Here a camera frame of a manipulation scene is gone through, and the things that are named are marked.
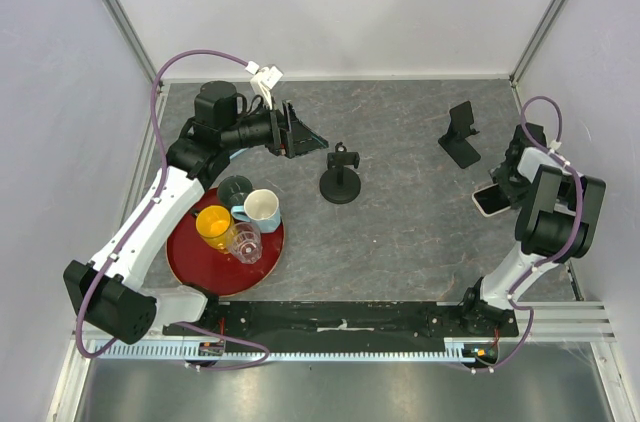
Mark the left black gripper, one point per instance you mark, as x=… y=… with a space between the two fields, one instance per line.
x=287 y=131

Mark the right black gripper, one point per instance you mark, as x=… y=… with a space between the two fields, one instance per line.
x=516 y=195

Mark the phone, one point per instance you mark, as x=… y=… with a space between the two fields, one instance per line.
x=491 y=201
x=311 y=141

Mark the black folding phone stand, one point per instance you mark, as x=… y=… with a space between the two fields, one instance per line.
x=454 y=141

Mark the black round-base phone stand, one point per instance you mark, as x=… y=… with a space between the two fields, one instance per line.
x=340 y=184

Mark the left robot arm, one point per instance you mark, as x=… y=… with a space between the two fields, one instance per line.
x=106 y=291

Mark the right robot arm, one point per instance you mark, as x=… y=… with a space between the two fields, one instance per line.
x=558 y=215

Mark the light blue cream mug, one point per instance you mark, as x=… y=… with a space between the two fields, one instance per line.
x=261 y=208

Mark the dark green mug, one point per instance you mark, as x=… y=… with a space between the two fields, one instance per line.
x=233 y=190

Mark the clear glass cup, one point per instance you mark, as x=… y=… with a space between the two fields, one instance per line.
x=243 y=241

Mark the yellow plastic cup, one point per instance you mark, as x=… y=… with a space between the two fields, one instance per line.
x=212 y=225

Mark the red round tray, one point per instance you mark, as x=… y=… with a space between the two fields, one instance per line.
x=193 y=262

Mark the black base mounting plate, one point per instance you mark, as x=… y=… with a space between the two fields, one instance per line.
x=350 y=325

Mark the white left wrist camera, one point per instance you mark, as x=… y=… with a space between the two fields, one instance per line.
x=263 y=80

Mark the light blue cable duct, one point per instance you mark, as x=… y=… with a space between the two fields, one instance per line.
x=210 y=349

